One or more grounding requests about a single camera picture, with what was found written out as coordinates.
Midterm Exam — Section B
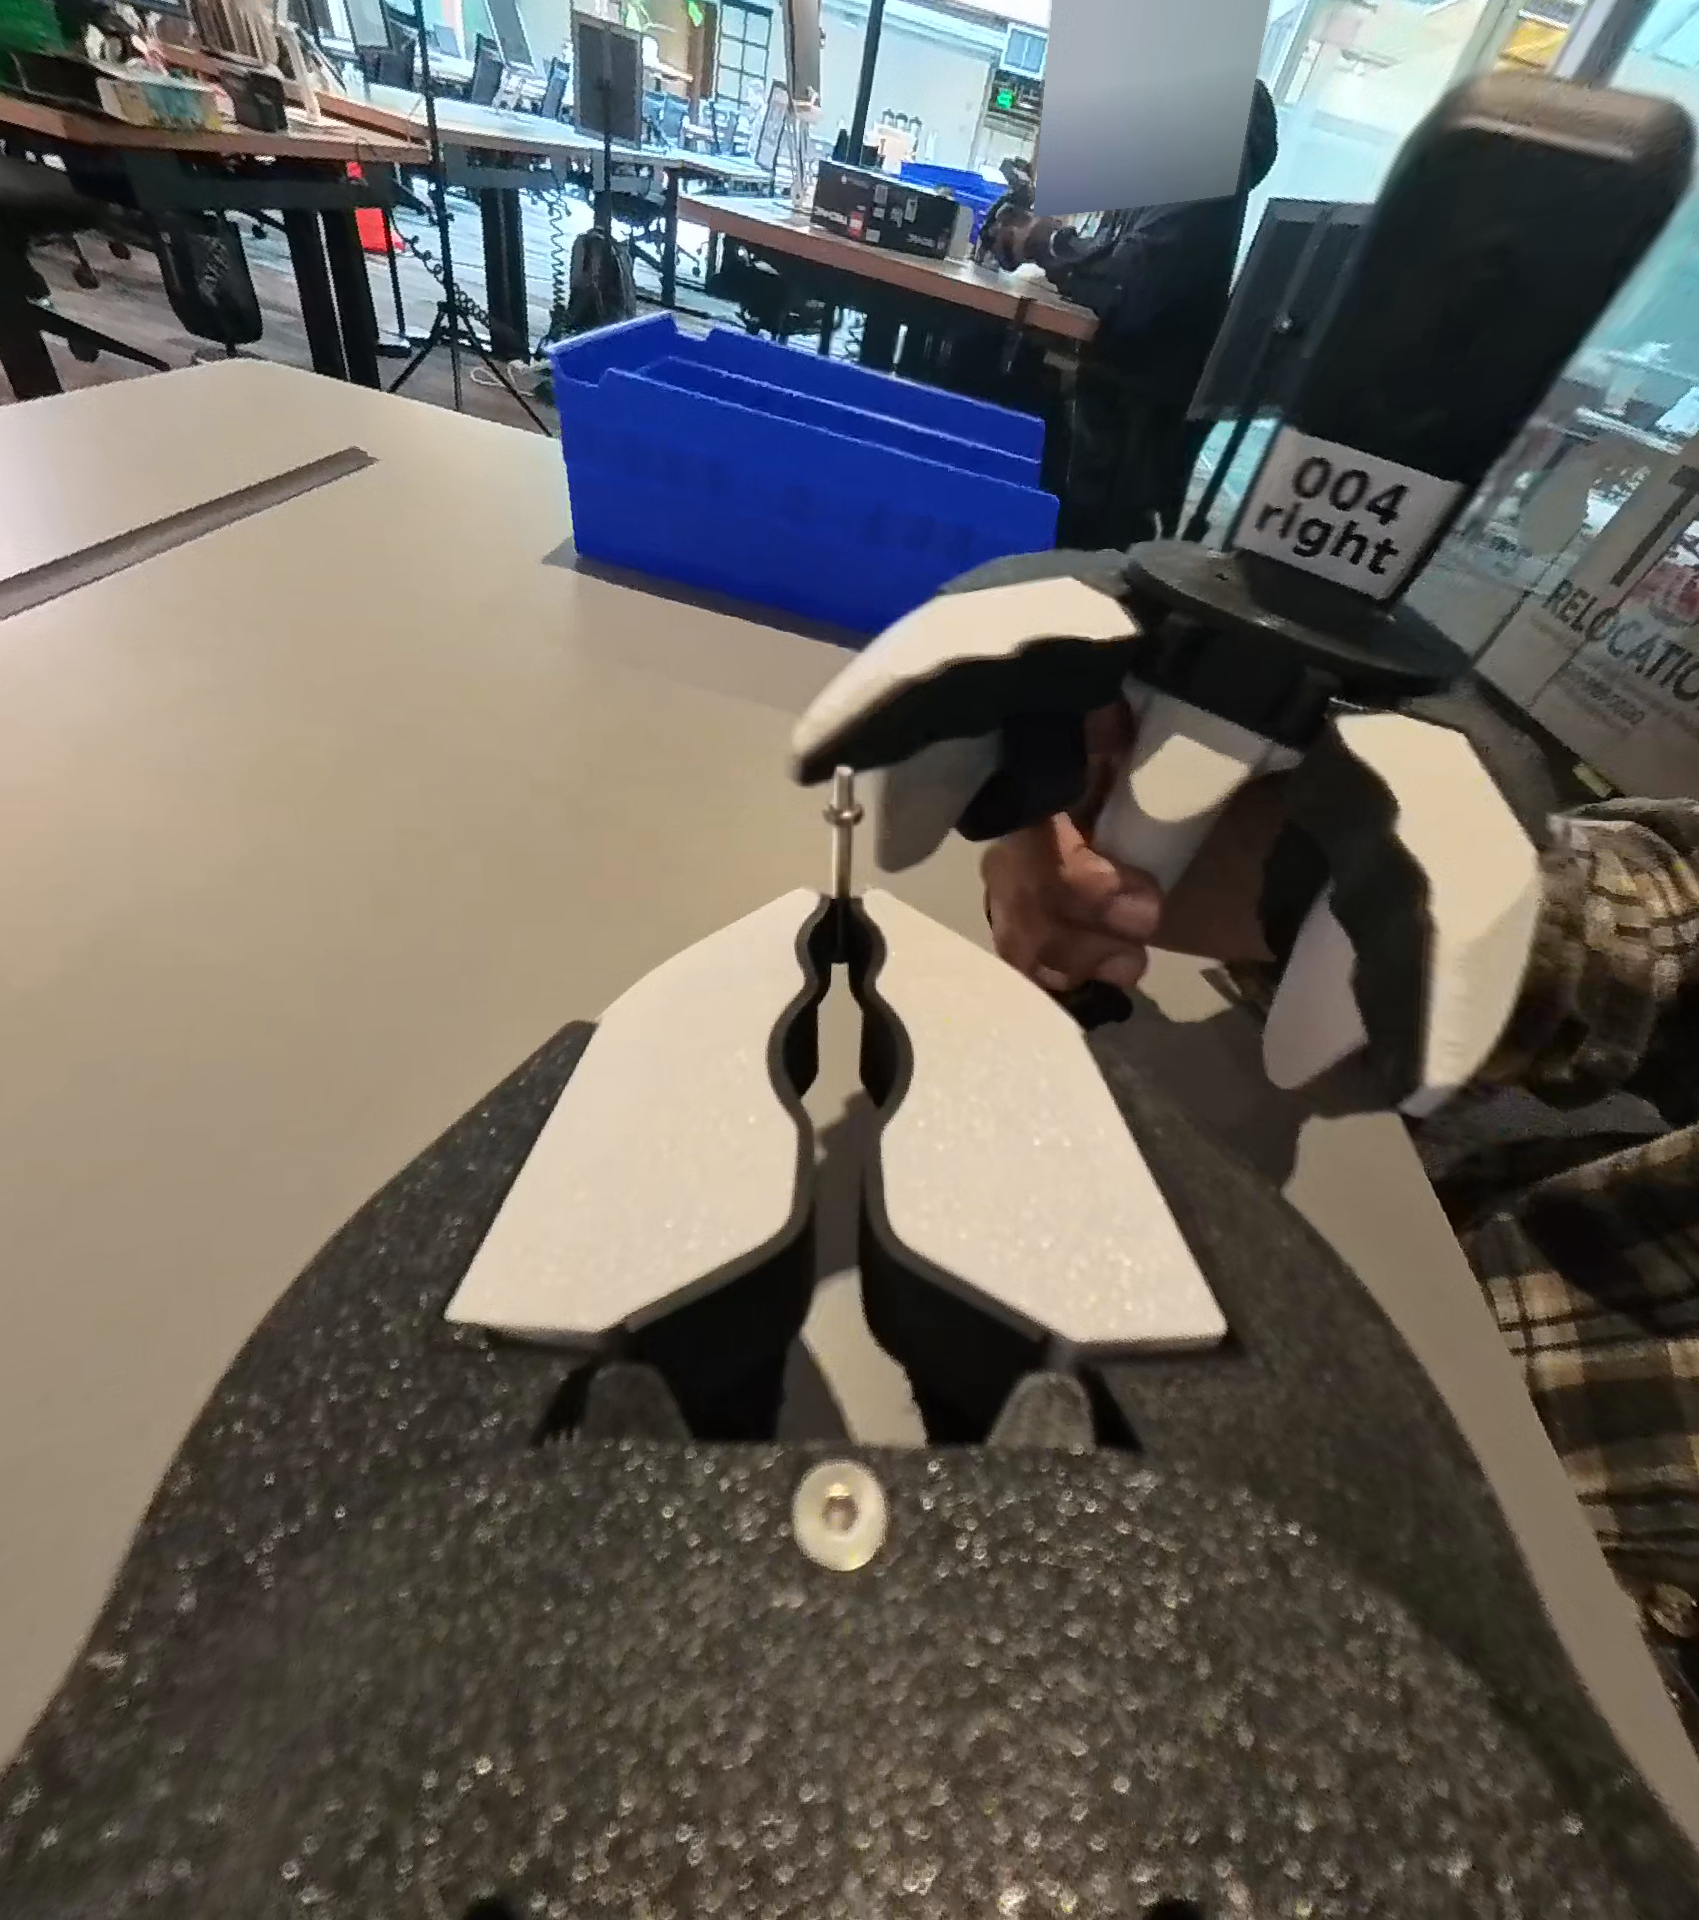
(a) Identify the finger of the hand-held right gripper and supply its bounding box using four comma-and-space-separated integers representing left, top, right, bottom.
789, 573, 1151, 875
1256, 710, 1548, 1124

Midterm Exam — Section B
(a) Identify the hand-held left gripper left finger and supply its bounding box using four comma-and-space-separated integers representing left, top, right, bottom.
444, 885, 832, 1442

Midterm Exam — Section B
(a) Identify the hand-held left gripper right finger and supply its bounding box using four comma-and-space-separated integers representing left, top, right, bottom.
849, 885, 1233, 1442

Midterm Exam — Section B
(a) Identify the blue plastic bin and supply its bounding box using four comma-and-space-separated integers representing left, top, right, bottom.
547, 309, 1064, 640

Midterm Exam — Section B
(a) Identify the person's right hand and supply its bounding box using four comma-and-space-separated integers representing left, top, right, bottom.
983, 776, 1295, 1001

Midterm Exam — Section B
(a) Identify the black panel on tripod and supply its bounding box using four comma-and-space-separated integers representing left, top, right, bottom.
1184, 199, 1377, 543

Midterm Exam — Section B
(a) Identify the printed cardboard box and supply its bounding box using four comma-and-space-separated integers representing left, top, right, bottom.
1479, 435, 1699, 794

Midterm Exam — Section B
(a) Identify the wooden office desk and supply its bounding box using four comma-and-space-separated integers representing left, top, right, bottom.
0, 60, 437, 399
668, 193, 1103, 391

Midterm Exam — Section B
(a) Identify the black cardboard box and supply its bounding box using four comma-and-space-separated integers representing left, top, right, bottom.
811, 158, 979, 258

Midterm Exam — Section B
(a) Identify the black backpack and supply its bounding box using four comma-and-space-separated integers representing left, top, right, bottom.
565, 226, 642, 337

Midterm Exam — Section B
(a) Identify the black tripod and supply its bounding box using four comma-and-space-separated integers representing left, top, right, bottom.
386, 0, 555, 438

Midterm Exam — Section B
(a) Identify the black monitor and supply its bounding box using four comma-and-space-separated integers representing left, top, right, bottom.
573, 13, 642, 152

